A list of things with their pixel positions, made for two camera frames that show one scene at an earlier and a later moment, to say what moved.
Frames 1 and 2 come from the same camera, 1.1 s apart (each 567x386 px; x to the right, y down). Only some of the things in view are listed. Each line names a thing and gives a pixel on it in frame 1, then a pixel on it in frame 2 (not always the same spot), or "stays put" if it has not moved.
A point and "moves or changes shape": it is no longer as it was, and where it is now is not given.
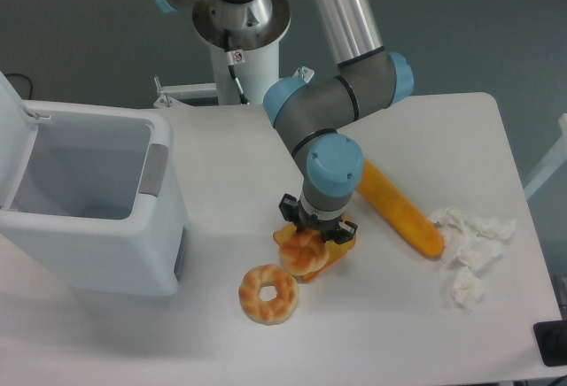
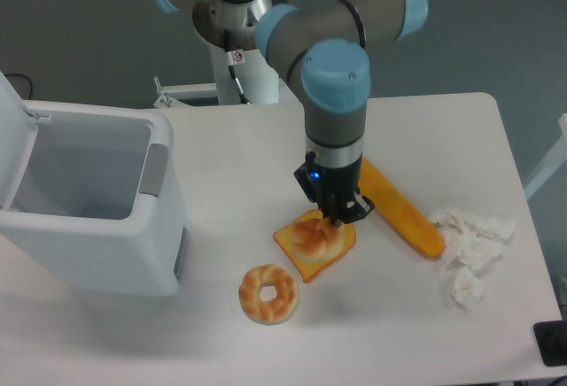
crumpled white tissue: [471, 244] stays put
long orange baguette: [408, 220] stays put
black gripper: [330, 229] → [334, 189]
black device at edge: [552, 339] stays put
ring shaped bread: [267, 312] stays put
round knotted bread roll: [304, 253] moves or changes shape
